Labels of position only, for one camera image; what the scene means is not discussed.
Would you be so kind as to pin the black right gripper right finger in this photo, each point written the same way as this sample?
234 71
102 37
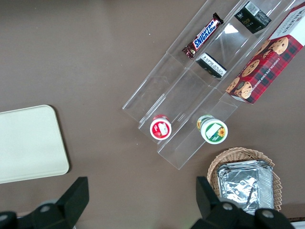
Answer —
209 200

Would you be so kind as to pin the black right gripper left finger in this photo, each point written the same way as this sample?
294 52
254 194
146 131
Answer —
71 202

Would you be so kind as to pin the wicker basket with foil trays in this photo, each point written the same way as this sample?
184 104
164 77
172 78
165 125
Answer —
238 155

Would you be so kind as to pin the red tartan cookie box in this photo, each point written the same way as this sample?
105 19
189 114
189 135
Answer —
269 64

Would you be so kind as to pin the green lid sunflower jar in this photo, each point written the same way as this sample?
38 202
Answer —
214 132

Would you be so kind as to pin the aluminium foil tray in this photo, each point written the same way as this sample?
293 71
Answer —
245 186

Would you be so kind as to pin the black box with gold print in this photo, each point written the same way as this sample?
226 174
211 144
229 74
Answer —
252 19

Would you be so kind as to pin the red lid jar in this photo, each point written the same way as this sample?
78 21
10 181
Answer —
160 128

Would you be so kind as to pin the black box with white label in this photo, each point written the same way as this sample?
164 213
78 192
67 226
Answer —
212 65

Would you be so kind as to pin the Snickers chocolate bar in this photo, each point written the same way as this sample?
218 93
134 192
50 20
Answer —
205 34

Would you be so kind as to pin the clear acrylic stepped shelf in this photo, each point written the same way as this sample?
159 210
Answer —
181 95

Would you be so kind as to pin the cream rectangular tray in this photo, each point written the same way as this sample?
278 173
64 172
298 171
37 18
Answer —
28 143

